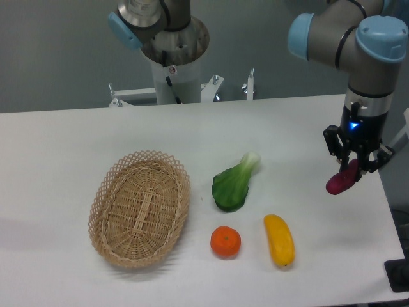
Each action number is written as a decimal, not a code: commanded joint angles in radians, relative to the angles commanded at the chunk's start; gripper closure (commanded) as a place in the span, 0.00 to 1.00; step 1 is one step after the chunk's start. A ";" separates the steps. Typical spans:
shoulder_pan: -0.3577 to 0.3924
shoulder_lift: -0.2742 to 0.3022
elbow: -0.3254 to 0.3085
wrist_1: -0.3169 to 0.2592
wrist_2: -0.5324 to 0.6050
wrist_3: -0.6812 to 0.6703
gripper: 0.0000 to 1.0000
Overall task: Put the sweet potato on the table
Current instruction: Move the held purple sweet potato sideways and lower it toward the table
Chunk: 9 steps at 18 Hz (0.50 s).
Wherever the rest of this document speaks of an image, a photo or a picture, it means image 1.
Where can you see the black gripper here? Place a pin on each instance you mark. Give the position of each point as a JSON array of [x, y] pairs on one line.
[[361, 129]]

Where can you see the purple sweet potato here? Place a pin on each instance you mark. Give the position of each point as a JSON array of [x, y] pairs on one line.
[[343, 180]]

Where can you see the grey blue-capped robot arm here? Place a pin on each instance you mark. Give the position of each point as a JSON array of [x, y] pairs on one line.
[[355, 37]]

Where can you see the robot base joint blue cap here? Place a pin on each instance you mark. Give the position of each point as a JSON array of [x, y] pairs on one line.
[[165, 31]]

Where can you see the yellow mango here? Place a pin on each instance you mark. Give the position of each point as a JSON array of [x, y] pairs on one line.
[[280, 240]]

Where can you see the black device at table edge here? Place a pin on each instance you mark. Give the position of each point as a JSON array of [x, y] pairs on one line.
[[397, 273]]

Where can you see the green bok choy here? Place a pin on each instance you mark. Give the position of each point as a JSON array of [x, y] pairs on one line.
[[230, 187]]

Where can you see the orange tangerine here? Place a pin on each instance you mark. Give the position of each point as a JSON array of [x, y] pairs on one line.
[[225, 242]]

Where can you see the oval wicker basket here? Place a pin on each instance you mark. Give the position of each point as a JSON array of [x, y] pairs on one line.
[[140, 209]]

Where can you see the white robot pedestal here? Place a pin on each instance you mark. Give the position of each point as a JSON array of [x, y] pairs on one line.
[[175, 80]]

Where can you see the white metal frame bracket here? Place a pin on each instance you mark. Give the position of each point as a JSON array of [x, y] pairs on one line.
[[138, 97]]

